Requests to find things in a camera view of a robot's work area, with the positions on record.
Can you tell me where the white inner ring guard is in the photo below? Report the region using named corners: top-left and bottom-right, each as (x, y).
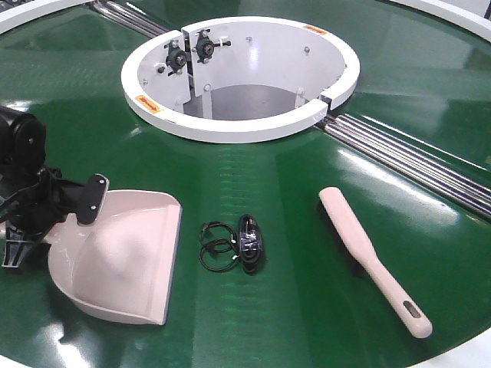
top-left (120, 16), bottom-right (361, 143)

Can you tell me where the left steel roller set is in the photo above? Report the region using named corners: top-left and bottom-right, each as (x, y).
top-left (89, 1), bottom-right (170, 38)

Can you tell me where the black usb cable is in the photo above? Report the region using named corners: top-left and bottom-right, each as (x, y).
top-left (237, 213), bottom-right (264, 274)

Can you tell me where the white rim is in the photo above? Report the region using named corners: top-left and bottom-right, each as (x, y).
top-left (1, 0), bottom-right (88, 34)
top-left (394, 0), bottom-right (490, 41)

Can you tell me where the green conveyor belt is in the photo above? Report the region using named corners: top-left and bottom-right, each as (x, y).
top-left (1, 5), bottom-right (490, 367)

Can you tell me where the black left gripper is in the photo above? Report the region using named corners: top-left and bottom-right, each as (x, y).
top-left (1, 166), bottom-right (109, 268)

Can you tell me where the black thin cable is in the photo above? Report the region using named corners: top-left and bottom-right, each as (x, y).
top-left (199, 221), bottom-right (239, 272)

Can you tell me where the left black bearing mount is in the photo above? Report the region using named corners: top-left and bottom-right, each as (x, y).
top-left (166, 39), bottom-right (187, 76)

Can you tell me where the pink hand brush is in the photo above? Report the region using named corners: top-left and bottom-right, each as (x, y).
top-left (318, 187), bottom-right (433, 338)

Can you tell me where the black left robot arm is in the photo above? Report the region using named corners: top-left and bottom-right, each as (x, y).
top-left (1, 107), bottom-right (109, 270)

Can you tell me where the black bearing mount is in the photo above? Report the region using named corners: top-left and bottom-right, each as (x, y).
top-left (166, 39), bottom-right (187, 76)
top-left (194, 29), bottom-right (232, 64)

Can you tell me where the white outer rim left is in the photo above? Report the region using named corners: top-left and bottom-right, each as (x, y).
top-left (1, 0), bottom-right (88, 34)

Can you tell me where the right steel roller set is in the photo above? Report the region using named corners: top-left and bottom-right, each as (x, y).
top-left (315, 114), bottom-right (490, 221)

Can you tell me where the steel roller set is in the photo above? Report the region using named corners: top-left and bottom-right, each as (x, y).
top-left (89, 1), bottom-right (170, 38)
top-left (315, 114), bottom-right (490, 221)

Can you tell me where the pink plastic dustpan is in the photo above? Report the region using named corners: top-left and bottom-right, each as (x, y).
top-left (45, 189), bottom-right (182, 325)

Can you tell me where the white outer rim right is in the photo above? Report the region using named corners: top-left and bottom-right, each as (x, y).
top-left (394, 0), bottom-right (490, 41)

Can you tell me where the right black bearing mount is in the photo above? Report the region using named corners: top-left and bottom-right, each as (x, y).
top-left (194, 29), bottom-right (232, 64)

